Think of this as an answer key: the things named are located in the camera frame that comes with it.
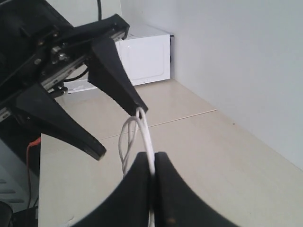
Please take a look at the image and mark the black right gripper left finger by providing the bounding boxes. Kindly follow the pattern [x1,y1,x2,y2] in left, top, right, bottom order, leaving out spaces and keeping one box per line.
[73,152,151,227]

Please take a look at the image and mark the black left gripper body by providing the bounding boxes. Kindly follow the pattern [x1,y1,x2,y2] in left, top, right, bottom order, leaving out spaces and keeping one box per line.
[0,0,129,118]

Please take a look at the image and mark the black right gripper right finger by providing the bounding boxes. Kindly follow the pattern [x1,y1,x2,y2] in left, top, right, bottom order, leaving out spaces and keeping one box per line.
[153,152,236,227]

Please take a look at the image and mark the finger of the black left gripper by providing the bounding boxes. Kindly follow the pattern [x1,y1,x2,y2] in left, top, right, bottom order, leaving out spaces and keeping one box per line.
[14,84,107,160]
[88,38,148,116]

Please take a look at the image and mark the white microwave oven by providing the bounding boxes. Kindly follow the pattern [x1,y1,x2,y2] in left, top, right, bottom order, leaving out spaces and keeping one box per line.
[63,23,175,94]

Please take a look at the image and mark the white wired earphones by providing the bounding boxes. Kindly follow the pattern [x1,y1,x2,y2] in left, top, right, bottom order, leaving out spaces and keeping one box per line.
[118,107,157,227]

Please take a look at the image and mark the red wire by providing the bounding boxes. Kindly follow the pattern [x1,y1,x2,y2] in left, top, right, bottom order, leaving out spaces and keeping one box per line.
[26,138,41,209]

